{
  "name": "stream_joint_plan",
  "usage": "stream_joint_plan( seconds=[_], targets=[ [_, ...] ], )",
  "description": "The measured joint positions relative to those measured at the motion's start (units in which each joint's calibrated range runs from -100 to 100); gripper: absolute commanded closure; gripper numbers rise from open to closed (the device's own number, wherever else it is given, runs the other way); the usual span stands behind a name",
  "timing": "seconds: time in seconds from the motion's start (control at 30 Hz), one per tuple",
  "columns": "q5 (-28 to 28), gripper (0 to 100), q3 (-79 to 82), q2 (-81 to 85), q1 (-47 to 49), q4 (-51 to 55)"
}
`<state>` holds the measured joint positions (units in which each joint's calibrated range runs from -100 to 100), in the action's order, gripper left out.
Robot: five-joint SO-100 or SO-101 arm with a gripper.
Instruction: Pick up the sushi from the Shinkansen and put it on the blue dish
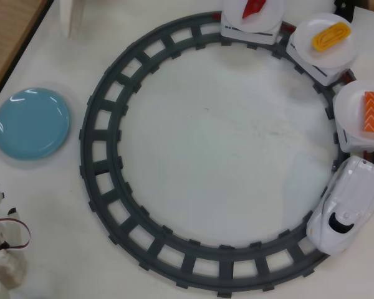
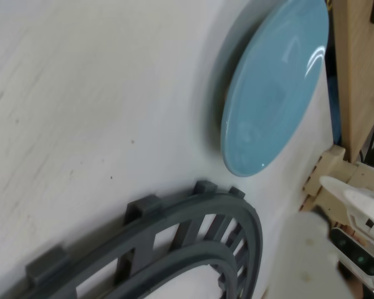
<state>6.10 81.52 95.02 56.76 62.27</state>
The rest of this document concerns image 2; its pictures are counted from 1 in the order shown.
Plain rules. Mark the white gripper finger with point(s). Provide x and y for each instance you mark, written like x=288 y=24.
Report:
x=314 y=264

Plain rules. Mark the blue round dish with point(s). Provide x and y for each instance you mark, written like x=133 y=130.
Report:
x=274 y=93

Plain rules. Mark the beige clamp base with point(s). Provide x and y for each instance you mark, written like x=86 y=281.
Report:
x=333 y=162

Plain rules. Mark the silver camera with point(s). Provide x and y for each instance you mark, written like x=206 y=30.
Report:
x=358 y=258

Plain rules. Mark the grey circular toy rail track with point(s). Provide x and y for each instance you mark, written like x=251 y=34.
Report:
x=255 y=243

